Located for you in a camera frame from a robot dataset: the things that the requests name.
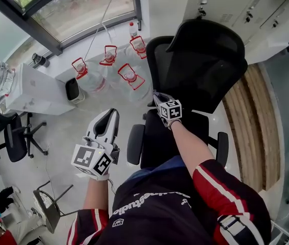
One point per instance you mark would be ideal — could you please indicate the black office chair with armrests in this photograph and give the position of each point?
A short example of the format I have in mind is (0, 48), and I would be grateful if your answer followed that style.
(14, 136)

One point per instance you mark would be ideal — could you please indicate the dark-framed window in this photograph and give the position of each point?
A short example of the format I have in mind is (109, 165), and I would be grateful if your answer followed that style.
(78, 6)

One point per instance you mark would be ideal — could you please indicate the black mesh office chair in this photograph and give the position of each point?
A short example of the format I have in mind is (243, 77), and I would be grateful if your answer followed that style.
(200, 68)

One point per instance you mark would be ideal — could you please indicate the small red-capped plastic bottle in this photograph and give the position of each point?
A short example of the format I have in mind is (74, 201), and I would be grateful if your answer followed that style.
(133, 29)

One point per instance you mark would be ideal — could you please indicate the person's left forearm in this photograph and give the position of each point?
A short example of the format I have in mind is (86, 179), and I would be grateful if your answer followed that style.
(96, 194)

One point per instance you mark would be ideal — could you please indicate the person's right forearm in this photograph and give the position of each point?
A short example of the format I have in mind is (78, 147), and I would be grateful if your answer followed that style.
(188, 147)

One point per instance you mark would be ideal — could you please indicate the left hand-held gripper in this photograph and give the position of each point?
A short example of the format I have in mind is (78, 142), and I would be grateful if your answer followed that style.
(88, 159)

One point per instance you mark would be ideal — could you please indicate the small black-lined waste bin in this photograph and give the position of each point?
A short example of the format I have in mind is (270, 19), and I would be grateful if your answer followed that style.
(73, 89)

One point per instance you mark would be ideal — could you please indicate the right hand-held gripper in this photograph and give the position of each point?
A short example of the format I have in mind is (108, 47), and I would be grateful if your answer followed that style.
(171, 110)

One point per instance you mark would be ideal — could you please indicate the person's dark red-sleeved jersey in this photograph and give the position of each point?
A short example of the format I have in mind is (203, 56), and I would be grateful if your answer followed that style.
(164, 208)

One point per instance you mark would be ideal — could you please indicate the grey metal locker cabinet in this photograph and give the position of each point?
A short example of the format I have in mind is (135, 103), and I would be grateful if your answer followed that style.
(243, 6)

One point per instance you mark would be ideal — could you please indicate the curved wooden slat platform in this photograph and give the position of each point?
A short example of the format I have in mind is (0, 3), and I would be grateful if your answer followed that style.
(259, 126)

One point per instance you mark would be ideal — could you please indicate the white low cabinet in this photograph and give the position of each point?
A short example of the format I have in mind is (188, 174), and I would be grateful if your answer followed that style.
(36, 91)

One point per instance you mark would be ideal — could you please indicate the black device on sill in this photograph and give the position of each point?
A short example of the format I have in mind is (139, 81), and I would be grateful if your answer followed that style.
(38, 59)

